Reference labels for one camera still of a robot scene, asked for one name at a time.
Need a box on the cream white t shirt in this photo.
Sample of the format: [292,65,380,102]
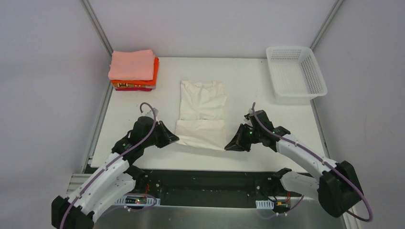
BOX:
[175,80,227,151]

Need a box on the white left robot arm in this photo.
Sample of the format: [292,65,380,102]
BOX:
[51,116,179,229]

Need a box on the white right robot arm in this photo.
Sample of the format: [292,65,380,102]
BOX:
[224,110,364,218]

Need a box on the magenta folded t shirt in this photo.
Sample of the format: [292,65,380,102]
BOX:
[115,88,153,92]

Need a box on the brown patterned folded t shirt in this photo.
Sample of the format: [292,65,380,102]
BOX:
[112,83,156,89]

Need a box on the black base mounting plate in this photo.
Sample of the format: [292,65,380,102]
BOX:
[130,169,288,208]

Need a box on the pink folded t shirt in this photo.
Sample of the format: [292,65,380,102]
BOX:
[108,50,155,81]

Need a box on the white plastic basket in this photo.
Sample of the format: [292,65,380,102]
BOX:
[266,46,328,105]

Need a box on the orange folded t shirt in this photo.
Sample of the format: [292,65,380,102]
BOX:
[110,57,160,86]

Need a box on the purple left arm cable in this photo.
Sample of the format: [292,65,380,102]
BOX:
[59,102,159,229]

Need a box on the right white cable duct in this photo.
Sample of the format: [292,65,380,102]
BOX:
[256,200,274,209]

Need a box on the white cable duct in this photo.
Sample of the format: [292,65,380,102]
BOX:
[256,200,274,209]
[113,195,160,207]

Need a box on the left white cable duct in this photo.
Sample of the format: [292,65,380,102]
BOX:
[113,195,160,207]

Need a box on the aluminium frame rail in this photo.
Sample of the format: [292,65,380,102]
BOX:
[67,173,352,201]

